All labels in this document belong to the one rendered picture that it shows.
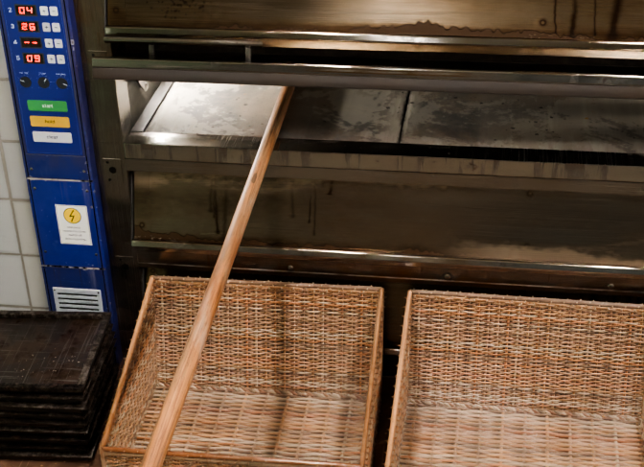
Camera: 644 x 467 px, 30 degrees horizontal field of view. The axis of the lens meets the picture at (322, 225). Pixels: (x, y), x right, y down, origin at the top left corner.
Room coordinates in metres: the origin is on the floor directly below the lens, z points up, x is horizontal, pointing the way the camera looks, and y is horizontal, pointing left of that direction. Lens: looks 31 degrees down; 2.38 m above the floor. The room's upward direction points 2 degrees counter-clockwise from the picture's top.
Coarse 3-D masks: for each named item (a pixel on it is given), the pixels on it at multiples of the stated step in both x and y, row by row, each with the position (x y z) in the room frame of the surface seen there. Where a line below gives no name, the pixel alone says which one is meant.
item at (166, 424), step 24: (288, 96) 2.56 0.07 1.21; (264, 144) 2.31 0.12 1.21; (264, 168) 2.22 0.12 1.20; (240, 216) 2.01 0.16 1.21; (240, 240) 1.94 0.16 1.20; (216, 264) 1.85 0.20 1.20; (216, 288) 1.77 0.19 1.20; (216, 312) 1.72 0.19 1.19; (192, 336) 1.63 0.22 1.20; (192, 360) 1.57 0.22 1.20; (168, 408) 1.44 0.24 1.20; (168, 432) 1.39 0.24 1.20; (144, 456) 1.34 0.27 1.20
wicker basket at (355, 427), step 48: (192, 288) 2.33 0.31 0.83; (288, 288) 2.30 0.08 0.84; (336, 288) 2.29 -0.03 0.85; (144, 336) 2.24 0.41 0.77; (240, 336) 2.29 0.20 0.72; (288, 336) 2.27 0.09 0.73; (336, 336) 2.26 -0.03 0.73; (144, 384) 2.19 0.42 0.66; (192, 384) 2.27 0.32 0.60; (288, 384) 2.24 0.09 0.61; (336, 384) 2.23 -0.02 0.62; (144, 432) 2.11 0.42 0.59; (192, 432) 2.10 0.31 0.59; (240, 432) 2.10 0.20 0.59; (288, 432) 2.09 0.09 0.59; (336, 432) 2.09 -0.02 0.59
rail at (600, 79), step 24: (264, 72) 2.20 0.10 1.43; (288, 72) 2.19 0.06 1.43; (312, 72) 2.18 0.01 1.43; (336, 72) 2.18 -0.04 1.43; (360, 72) 2.17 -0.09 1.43; (384, 72) 2.16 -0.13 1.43; (408, 72) 2.15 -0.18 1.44; (432, 72) 2.15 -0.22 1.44; (456, 72) 2.14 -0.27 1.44; (480, 72) 2.13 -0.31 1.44; (504, 72) 2.13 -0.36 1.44; (528, 72) 2.12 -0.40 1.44; (552, 72) 2.12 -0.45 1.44
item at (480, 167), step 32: (192, 160) 2.37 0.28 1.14; (224, 160) 2.36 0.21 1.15; (288, 160) 2.34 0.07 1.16; (320, 160) 2.32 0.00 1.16; (352, 160) 2.31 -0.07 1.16; (384, 160) 2.30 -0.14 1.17; (416, 160) 2.29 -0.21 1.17; (448, 160) 2.28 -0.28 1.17; (480, 160) 2.27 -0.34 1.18; (512, 160) 2.26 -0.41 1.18; (544, 160) 2.25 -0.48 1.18; (576, 160) 2.25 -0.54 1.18; (608, 160) 2.24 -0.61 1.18; (640, 160) 2.24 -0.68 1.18
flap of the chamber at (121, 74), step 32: (352, 64) 2.28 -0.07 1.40; (384, 64) 2.28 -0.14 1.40; (416, 64) 2.28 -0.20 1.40; (448, 64) 2.28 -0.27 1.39; (480, 64) 2.29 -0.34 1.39; (512, 64) 2.29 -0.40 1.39; (544, 64) 2.29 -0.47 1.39; (576, 64) 2.29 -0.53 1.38; (576, 96) 2.09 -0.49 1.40; (608, 96) 2.08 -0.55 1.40; (640, 96) 2.08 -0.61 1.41
